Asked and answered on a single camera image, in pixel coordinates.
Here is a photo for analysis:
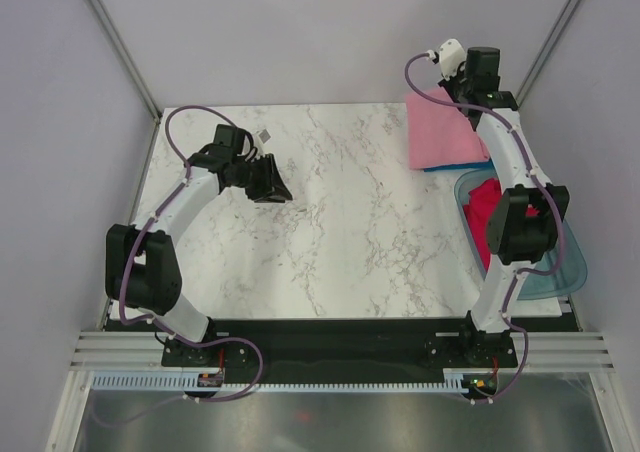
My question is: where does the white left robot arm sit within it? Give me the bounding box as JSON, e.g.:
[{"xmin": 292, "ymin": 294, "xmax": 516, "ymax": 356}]
[{"xmin": 105, "ymin": 124, "xmax": 293, "ymax": 365}]

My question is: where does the red t shirt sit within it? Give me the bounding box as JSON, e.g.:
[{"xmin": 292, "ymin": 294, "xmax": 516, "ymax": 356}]
[{"xmin": 463, "ymin": 178, "xmax": 502, "ymax": 271}]

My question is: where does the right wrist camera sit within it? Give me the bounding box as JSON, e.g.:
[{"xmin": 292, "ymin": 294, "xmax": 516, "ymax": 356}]
[{"xmin": 437, "ymin": 38, "xmax": 466, "ymax": 80}]

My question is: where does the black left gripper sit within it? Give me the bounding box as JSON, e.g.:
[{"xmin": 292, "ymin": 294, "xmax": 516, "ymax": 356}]
[{"xmin": 233, "ymin": 154, "xmax": 292, "ymax": 204}]

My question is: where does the pink t shirt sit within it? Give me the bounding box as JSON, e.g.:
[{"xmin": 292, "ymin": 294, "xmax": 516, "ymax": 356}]
[{"xmin": 405, "ymin": 92, "xmax": 491, "ymax": 170}]

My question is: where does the white slotted cable duct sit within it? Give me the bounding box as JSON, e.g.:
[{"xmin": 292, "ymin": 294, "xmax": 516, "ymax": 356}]
[{"xmin": 91, "ymin": 368, "xmax": 469, "ymax": 394}]

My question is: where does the left aluminium frame post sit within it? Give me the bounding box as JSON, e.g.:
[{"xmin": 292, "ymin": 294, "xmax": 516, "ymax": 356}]
[{"xmin": 85, "ymin": 0, "xmax": 162, "ymax": 125}]

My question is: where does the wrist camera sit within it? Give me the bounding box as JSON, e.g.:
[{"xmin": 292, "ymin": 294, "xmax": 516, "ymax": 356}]
[
  {"xmin": 258, "ymin": 129, "xmax": 271, "ymax": 144},
  {"xmin": 437, "ymin": 38, "xmax": 466, "ymax": 80}
]

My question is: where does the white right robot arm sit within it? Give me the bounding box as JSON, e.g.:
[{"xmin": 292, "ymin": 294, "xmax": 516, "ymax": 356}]
[{"xmin": 436, "ymin": 39, "xmax": 569, "ymax": 366}]

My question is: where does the clear blue plastic bin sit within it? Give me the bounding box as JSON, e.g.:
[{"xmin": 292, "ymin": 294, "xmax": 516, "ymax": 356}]
[{"xmin": 453, "ymin": 167, "xmax": 590, "ymax": 302}]

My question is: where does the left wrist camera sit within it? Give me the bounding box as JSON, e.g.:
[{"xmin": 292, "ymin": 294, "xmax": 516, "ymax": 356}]
[{"xmin": 258, "ymin": 129, "xmax": 271, "ymax": 144}]

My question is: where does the right aluminium frame post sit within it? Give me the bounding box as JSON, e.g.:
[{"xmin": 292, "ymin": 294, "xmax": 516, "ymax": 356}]
[{"xmin": 515, "ymin": 0, "xmax": 584, "ymax": 109}]

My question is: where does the aluminium frame post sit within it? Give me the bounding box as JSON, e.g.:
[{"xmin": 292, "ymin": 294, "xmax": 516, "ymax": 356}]
[
  {"xmin": 85, "ymin": 0, "xmax": 162, "ymax": 125},
  {"xmin": 515, "ymin": 0, "xmax": 584, "ymax": 109}
]

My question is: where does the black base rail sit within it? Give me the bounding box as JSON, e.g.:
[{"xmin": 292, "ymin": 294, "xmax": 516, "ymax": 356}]
[{"xmin": 161, "ymin": 318, "xmax": 518, "ymax": 384}]

